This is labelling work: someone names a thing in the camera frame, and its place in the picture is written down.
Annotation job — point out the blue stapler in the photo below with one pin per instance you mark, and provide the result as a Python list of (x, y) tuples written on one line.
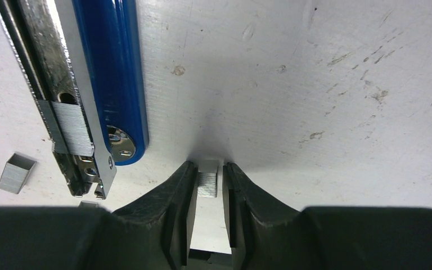
[(85, 53)]

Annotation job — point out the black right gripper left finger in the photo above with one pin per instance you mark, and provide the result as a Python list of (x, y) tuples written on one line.
[(152, 232)]

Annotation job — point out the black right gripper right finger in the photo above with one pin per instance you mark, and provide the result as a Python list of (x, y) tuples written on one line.
[(265, 233)]

